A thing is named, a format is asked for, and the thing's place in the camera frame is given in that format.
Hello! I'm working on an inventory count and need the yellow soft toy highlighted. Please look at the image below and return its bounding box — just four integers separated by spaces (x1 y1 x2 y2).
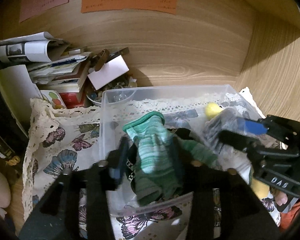
250 177 269 201

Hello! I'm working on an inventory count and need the white and green folder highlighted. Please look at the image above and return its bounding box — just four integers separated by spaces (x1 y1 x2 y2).
0 55 45 133

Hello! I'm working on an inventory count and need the red book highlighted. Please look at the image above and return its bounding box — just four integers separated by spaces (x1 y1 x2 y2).
58 92 87 108

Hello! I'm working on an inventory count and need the white card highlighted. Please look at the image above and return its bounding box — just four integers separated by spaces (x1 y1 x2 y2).
87 54 130 90

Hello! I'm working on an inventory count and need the person's right hand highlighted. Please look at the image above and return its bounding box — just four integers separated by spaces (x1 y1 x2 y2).
274 190 291 207

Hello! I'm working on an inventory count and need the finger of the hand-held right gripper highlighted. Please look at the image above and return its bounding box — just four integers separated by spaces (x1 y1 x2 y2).
218 129 300 171
239 114 300 146

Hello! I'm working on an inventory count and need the bowl of small trinkets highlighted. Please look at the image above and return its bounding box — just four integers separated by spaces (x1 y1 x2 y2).
86 76 138 108

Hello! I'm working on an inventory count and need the green striped sock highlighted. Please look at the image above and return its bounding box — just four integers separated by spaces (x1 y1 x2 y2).
122 112 218 207

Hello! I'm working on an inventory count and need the clear plastic box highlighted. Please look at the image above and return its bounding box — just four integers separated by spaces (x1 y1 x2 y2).
99 84 265 217

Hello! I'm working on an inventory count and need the grey sock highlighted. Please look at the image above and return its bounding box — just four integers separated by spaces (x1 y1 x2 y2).
202 107 253 180

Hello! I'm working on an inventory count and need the rolled newspaper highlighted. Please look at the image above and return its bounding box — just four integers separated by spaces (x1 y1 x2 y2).
0 32 73 67

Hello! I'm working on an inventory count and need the butterfly print lace cloth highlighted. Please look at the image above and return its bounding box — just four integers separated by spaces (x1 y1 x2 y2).
22 87 283 240

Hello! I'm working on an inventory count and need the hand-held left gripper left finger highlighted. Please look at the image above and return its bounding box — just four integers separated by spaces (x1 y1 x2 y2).
19 137 130 240

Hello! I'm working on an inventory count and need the card with coloured dots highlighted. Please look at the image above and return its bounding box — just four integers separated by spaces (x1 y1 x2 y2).
41 90 67 110

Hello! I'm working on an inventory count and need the black box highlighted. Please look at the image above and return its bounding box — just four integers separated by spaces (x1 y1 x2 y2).
0 80 30 172

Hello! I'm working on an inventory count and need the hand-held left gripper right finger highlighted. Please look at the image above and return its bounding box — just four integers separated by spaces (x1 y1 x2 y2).
173 129 281 240

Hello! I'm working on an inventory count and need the pink paper note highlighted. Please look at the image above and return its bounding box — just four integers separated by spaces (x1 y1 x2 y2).
19 0 71 23

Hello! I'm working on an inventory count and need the stack of books and papers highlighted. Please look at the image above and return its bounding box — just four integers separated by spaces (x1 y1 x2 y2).
27 51 93 94

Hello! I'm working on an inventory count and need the yellow soft ball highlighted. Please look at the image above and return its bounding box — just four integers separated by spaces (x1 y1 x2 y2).
204 102 222 119

